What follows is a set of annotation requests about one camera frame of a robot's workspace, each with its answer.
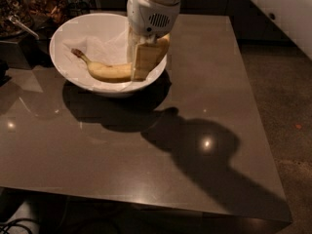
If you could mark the glass jar with snacks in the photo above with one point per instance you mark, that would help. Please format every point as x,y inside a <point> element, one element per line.
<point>16,9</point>

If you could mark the dark cabinet unit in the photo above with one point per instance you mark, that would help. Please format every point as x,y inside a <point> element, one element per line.
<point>250,24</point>

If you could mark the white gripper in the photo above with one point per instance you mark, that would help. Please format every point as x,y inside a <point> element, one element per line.
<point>147,15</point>

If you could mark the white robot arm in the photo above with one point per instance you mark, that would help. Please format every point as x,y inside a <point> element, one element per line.
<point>293,17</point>

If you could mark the metal spoon handle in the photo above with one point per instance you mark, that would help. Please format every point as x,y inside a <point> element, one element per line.
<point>15,20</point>

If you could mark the yellow banana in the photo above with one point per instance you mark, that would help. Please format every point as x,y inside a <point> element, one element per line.
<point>109,73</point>

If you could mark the white ceramic bowl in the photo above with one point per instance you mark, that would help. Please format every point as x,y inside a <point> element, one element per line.
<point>102,25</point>

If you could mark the white paper napkin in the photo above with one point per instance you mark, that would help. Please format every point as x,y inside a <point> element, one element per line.
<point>111,51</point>

